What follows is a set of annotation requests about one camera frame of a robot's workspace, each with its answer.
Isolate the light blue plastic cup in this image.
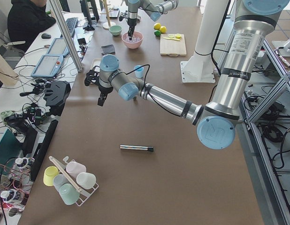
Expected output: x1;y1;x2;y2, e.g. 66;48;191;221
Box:
134;65;144;78

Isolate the pink cup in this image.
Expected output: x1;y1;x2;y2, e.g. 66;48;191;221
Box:
66;161;86;179

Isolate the blue teach pendant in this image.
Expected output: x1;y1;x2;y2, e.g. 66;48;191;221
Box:
47;38;69;57
31;54;64;78

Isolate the black angular device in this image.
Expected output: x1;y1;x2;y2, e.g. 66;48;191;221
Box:
43;81;71;116

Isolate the mint green cup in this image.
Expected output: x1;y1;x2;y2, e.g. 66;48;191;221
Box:
59;183;80;205

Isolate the aluminium frame post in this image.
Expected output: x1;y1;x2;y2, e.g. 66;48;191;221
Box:
49;0;83;72

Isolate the green lime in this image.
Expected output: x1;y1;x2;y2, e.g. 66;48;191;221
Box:
154;30;161;37

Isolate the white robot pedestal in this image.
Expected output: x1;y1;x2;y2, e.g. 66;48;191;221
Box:
181;0;230;83

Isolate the yellow cup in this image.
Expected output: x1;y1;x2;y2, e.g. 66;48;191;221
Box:
43;166;59;187

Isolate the green ceramic bowl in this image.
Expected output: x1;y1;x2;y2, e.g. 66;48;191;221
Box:
109;25;122;36

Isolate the steel muddler black tip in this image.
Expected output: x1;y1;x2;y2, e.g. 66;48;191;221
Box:
120;145;154;152

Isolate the whole yellow lemon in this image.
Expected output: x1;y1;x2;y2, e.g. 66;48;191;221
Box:
159;26;167;34

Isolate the grey blue cup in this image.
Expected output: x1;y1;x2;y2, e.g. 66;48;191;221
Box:
53;173;68;192

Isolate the wooden stand round base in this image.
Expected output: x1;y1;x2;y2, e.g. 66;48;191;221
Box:
101;0;116;30

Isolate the near blue teach pendant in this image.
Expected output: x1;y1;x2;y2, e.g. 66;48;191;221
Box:
31;54;64;78

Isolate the aluminium frame rack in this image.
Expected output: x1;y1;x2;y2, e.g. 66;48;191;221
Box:
240;42;290;225

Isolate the pink bowl of ice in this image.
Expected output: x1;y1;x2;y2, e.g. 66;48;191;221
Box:
122;31;143;49

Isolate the black keyboard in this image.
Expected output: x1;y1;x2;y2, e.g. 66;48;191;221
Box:
65;17;78;38

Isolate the yellow plastic knife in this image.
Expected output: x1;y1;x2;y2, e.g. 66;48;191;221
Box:
162;37;180;41

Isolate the black computer mouse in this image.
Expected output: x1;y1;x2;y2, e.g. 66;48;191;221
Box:
41;33;51;39

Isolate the far blue teach pendant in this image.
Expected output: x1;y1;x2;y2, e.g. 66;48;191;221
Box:
47;38;69;57

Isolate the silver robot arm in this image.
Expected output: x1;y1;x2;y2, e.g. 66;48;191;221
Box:
119;0;179;40
84;0;290;150

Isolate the grey folded cloth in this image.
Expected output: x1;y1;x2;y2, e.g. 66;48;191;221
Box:
101;45;115;55

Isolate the white cup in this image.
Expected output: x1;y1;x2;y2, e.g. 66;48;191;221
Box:
76;172;96;189

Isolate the white wire cup rack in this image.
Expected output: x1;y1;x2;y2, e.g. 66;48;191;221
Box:
49;156;99;206

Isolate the person in black jacket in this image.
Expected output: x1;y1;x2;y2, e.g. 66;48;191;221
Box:
8;0;56;52

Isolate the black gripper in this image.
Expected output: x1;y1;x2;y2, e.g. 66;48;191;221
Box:
84;66;114;106
119;11;141;39

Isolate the wooden cutting board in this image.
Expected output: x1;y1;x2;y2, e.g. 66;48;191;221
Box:
160;34;187;56

